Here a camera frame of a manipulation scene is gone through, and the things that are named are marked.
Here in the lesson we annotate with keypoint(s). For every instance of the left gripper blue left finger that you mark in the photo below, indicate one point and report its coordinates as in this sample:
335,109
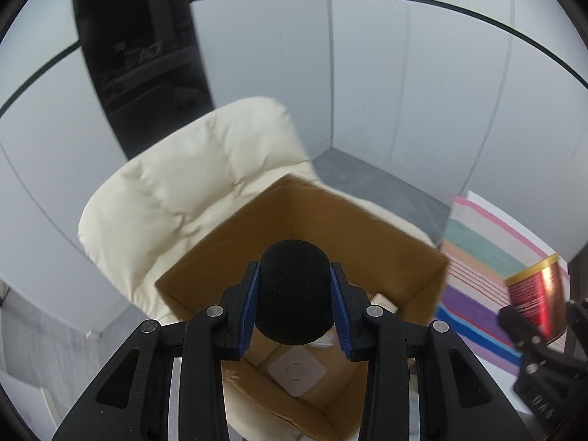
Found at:
247,318

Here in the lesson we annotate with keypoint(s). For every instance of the brown cardboard box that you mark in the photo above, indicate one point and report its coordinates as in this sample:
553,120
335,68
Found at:
378,252

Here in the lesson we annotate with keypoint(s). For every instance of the cream padded chair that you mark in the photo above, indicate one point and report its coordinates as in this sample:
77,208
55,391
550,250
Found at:
155,208

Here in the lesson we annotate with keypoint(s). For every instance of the black display cabinet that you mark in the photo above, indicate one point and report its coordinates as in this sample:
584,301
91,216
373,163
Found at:
144,60

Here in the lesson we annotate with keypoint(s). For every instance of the black round puff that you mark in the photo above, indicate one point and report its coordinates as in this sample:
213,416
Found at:
294,299

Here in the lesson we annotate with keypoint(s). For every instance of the beige square carton box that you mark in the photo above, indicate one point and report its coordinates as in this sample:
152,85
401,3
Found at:
384,302

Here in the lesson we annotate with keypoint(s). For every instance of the translucent square plastic case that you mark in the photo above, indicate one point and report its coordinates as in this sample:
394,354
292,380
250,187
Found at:
297,371

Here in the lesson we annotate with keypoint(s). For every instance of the red gold can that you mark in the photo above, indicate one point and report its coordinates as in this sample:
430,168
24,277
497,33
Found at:
537,293

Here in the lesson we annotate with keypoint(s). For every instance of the striped colourful cloth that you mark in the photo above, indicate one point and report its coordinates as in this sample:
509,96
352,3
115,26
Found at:
482,253

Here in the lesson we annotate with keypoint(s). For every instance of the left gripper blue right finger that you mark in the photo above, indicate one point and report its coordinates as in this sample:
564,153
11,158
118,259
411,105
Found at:
340,307

